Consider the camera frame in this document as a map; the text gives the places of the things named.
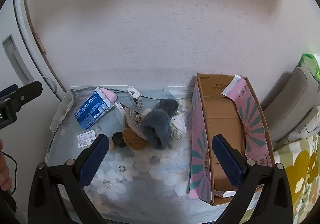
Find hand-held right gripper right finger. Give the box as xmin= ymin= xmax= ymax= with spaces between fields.
xmin=212 ymin=135 xmax=293 ymax=224

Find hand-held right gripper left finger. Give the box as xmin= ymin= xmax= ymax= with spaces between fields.
xmin=28 ymin=134 xmax=110 ymax=224

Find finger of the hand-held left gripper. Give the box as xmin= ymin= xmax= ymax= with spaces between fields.
xmin=0 ymin=81 xmax=43 ymax=114

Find clear plastic labelled package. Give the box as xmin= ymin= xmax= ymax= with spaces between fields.
xmin=76 ymin=127 xmax=103 ymax=149

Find pink printed cardboard box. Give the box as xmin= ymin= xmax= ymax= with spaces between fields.
xmin=189 ymin=73 xmax=275 ymax=206

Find blue tissue packet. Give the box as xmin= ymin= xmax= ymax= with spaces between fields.
xmin=73 ymin=87 xmax=113 ymax=131

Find white patterned socks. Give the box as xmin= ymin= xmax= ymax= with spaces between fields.
xmin=169 ymin=111 xmax=187 ymax=141

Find pink fluffy sock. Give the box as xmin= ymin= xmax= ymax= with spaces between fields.
xmin=99 ymin=87 xmax=118 ymax=108

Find dark blue cloth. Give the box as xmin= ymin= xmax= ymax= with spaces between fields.
xmin=139 ymin=98 xmax=179 ymax=151

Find white desktop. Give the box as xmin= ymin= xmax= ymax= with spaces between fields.
xmin=50 ymin=85 xmax=194 ymax=135

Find person's left hand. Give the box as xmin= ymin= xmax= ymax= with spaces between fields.
xmin=0 ymin=138 xmax=12 ymax=191

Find brown fluffy scrunchie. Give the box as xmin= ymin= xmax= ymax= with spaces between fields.
xmin=122 ymin=128 xmax=148 ymax=151

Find white charger plug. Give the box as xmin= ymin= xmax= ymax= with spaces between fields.
xmin=114 ymin=102 xmax=126 ymax=127

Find clear striped hair clip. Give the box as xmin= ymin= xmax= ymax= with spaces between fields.
xmin=126 ymin=108 xmax=143 ymax=137

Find yellow green floral blanket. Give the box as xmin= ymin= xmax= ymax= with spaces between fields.
xmin=273 ymin=133 xmax=320 ymax=224

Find small white printed box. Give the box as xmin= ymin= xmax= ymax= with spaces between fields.
xmin=127 ymin=86 xmax=144 ymax=111

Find white cabinet door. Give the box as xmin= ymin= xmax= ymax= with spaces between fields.
xmin=0 ymin=0 xmax=63 ymax=105

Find light grey pillow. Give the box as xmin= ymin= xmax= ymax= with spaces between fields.
xmin=269 ymin=106 xmax=320 ymax=142

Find grey sofa cushion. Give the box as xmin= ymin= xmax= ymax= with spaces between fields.
xmin=262 ymin=66 xmax=320 ymax=124

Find green plastic packet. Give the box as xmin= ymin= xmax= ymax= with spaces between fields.
xmin=299 ymin=53 xmax=320 ymax=77

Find black cable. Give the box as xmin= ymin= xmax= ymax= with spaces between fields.
xmin=0 ymin=151 xmax=18 ymax=196

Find grey cable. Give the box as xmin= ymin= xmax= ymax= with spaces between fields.
xmin=110 ymin=89 xmax=164 ymax=100

